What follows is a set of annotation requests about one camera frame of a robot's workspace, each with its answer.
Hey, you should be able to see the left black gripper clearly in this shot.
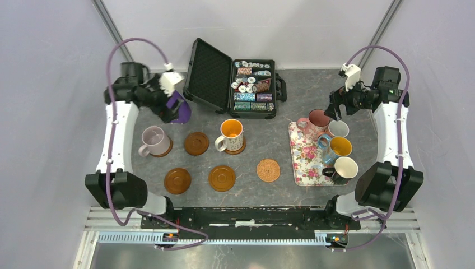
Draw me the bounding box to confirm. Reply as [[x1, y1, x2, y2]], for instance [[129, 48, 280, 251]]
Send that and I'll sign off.
[[141, 74, 183, 123]]

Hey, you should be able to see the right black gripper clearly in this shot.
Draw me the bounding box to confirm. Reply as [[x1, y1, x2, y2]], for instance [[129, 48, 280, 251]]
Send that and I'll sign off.
[[324, 77, 372, 121]]

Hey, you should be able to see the white ceramic mug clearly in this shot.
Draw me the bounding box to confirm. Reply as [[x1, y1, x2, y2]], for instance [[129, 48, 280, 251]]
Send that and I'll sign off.
[[327, 120, 350, 137]]

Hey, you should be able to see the lavender ceramic mug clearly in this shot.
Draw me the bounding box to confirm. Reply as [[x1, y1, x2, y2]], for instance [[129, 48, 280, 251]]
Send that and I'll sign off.
[[138, 126, 169, 157]]

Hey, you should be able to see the pink ceramic mug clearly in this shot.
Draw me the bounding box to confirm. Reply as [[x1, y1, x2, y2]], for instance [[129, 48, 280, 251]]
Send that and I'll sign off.
[[296, 109, 331, 141]]

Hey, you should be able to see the brown wooden coaster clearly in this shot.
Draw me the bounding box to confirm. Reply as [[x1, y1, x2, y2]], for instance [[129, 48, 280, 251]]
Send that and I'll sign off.
[[148, 138, 173, 157], [224, 138, 246, 155], [208, 165, 236, 192], [184, 132, 209, 156], [164, 168, 192, 194]]

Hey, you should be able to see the blue mug yellow inside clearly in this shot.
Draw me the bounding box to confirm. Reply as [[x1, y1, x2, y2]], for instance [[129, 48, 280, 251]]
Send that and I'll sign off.
[[317, 134, 353, 165]]

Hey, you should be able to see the floral mug orange inside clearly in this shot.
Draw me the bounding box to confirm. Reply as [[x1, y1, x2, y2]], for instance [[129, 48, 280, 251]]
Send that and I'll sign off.
[[215, 119, 244, 152]]

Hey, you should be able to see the woven rattan round coaster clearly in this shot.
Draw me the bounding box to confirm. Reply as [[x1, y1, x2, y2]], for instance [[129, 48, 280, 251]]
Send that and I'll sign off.
[[256, 159, 281, 183]]

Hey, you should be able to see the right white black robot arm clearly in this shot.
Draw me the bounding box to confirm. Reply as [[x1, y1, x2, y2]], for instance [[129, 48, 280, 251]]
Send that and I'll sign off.
[[323, 63, 423, 229]]

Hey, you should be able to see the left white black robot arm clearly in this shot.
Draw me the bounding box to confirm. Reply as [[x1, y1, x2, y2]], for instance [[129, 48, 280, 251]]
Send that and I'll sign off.
[[85, 62, 191, 229]]

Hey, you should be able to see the purple plastic wedge stand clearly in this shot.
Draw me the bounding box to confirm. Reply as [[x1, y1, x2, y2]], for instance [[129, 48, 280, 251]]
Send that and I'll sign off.
[[166, 90, 192, 124]]

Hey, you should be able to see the black mug cream inside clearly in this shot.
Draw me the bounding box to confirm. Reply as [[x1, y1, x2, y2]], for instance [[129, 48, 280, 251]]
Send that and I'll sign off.
[[322, 157, 359, 185]]

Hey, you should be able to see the black poker chip case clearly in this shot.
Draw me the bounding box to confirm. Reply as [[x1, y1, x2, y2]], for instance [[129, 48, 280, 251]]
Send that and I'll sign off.
[[183, 38, 287, 119]]

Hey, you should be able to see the floral rectangular tray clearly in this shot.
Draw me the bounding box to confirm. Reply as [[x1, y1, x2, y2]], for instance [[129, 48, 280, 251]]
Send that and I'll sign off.
[[288, 122, 335, 187]]

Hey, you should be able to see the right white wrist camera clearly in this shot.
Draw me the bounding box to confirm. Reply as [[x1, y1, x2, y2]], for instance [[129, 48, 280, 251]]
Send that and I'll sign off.
[[338, 63, 361, 92]]

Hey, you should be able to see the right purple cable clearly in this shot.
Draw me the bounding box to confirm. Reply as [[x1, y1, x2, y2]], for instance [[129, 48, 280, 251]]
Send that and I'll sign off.
[[328, 45, 411, 253]]

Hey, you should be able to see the purple cable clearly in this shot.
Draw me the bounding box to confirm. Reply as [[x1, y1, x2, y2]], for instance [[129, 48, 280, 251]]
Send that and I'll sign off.
[[328, 45, 411, 253], [105, 38, 209, 252]]

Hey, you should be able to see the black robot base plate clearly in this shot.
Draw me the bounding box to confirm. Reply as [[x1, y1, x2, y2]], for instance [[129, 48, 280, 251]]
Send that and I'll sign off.
[[140, 206, 361, 240]]

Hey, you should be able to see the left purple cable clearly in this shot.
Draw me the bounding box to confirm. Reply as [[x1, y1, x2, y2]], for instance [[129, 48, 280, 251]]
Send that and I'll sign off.
[[105, 38, 209, 252]]

